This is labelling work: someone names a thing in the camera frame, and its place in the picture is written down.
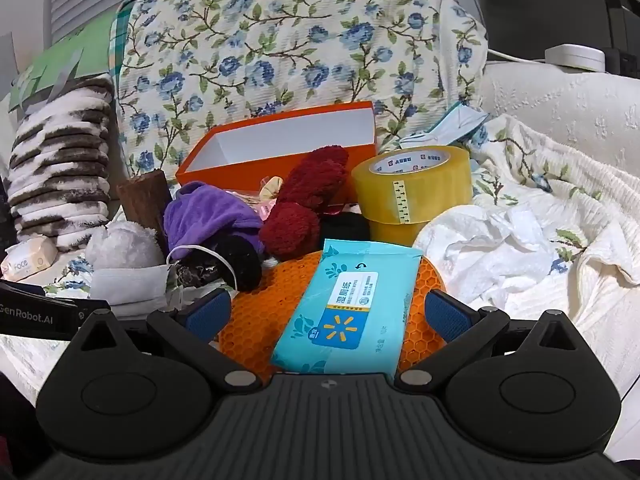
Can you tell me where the white fluffy pompom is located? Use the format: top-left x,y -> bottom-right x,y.
85,221 -> 164,270

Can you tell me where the white power adapter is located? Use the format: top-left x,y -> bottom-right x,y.
488,44 -> 606,73

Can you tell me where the dark red fluffy scrunchie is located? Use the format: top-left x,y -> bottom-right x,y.
259,145 -> 349,261

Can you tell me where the white crumpled cloth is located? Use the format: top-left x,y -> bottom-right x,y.
413,205 -> 556,308

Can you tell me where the blue wet wipes pack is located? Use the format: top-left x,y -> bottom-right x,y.
270,238 -> 422,377

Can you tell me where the purple velvet cloth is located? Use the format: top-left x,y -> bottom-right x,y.
164,181 -> 264,260

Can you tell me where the brown fluffy item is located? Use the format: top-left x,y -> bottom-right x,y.
117,170 -> 171,240

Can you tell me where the face tissue pack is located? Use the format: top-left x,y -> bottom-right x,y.
1,235 -> 58,282

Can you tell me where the orange cardboard box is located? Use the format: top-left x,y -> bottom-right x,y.
176,102 -> 376,192

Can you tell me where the floral bed blanket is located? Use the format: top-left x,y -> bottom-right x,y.
0,112 -> 640,463

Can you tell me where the brown white striped fluffy cushion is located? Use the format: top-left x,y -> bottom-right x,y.
6,74 -> 116,252

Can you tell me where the black hair scrunchie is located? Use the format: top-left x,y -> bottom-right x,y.
174,211 -> 371,292

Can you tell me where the teal white paper packet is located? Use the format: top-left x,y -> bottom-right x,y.
399,103 -> 489,150

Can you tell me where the white face mask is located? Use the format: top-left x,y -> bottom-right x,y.
89,244 -> 238,316

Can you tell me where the blue floral pillow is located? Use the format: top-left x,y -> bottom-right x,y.
112,0 -> 488,177

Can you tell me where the lower yellow tape roll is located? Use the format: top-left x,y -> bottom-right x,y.
369,218 -> 433,247

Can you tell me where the white embossed sofa cover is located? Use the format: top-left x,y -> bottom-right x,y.
480,62 -> 640,177

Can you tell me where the orange honeycomb silicone mat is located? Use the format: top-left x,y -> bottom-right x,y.
217,252 -> 445,382

